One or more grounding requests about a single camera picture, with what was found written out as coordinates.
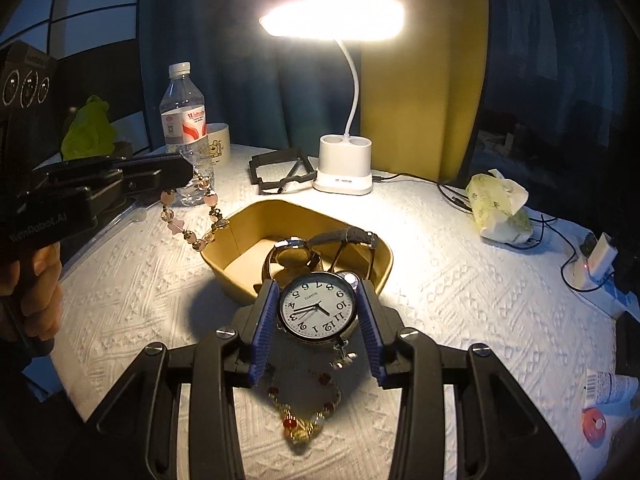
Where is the white power strip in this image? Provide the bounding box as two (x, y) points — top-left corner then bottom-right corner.
(575, 270), (640, 317)

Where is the grey strap wristwatch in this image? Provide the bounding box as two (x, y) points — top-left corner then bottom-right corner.
(262, 227), (380, 293)

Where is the green tissue pack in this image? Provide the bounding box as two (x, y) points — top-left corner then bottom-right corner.
(465, 169), (532, 245)

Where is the pink round lid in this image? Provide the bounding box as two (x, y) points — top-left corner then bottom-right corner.
(581, 407), (608, 446)

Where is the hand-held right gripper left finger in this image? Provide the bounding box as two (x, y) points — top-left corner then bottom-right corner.
(82, 280), (281, 480)

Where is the yellow tray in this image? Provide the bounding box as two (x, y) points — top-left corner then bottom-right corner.
(200, 199), (395, 306)

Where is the clear plastic water bottle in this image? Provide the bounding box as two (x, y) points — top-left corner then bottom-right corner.
(159, 61), (216, 207)

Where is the white plastic bottle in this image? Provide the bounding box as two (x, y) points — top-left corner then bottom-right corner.
(584, 370), (640, 408)

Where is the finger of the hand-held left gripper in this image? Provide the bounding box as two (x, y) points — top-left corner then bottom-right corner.
(32, 154), (195, 211)

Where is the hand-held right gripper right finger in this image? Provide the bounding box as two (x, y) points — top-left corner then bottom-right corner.
(356, 280), (581, 480)

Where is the green plastic bag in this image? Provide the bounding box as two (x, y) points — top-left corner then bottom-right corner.
(61, 95), (118, 161)

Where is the white charger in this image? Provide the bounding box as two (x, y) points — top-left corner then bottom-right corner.
(572, 232), (617, 291)

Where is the blue curtain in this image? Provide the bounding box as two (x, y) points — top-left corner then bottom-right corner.
(137, 0), (371, 147)

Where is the white desk lamp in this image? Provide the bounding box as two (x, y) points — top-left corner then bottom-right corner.
(258, 0), (405, 197)

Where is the white dial beaded chain watch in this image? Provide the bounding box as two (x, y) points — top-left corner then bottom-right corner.
(264, 271), (361, 443)

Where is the black lamp cable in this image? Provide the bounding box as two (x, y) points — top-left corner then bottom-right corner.
(371, 172), (473, 211)

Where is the black charger cable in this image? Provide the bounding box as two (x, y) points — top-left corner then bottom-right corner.
(515, 212), (598, 291)

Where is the yellow panel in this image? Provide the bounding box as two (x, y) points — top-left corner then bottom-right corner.
(360, 0), (488, 181)

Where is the person's left hand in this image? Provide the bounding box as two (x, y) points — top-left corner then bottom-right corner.
(0, 241), (64, 357)

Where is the pink beaded bracelet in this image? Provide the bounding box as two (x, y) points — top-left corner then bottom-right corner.
(160, 172), (232, 253)

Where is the white mug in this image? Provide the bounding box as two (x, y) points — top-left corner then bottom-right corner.
(205, 123), (232, 167)

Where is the black square frame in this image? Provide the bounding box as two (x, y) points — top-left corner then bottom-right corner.
(248, 147), (318, 196)

